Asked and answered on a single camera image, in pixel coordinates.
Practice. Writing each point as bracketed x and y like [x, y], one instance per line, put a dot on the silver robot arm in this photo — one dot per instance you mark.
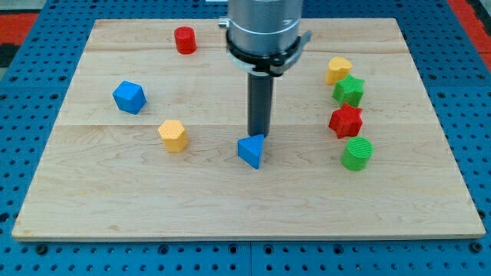
[240, 10]

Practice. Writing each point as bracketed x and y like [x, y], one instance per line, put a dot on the red cylinder block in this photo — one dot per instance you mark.
[185, 40]

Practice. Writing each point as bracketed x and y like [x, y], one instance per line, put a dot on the wooden board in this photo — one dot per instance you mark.
[105, 175]

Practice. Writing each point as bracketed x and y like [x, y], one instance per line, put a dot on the green cylinder block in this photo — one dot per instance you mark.
[357, 152]

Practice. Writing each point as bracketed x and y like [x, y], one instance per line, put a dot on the red star block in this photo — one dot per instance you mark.
[346, 121]

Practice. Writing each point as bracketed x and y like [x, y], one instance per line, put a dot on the blue cube block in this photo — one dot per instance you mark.
[129, 97]

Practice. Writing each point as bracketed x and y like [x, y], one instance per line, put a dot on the yellow hexagon block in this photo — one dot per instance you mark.
[173, 135]

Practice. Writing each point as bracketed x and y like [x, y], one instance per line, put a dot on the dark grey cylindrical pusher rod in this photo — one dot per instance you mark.
[260, 91]

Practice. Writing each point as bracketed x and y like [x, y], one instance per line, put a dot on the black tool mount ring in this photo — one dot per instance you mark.
[264, 47]

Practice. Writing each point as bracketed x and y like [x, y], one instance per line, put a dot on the blue triangle block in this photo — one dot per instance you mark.
[249, 149]

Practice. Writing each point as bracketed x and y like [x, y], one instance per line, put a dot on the yellow heart block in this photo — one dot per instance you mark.
[338, 68]

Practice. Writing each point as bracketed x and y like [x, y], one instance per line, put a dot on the green star block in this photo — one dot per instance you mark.
[349, 90]

